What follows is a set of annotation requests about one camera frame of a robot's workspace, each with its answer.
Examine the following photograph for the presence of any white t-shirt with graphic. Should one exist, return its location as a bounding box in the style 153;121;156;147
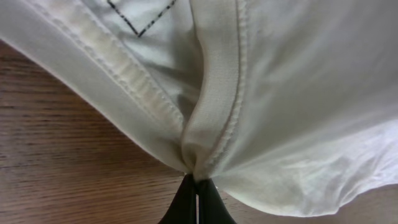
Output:
1;0;397;217

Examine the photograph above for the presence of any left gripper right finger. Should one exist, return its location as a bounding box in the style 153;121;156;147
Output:
197;179;236;224

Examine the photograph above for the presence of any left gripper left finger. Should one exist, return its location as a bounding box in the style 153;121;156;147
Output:
159;174;197;224

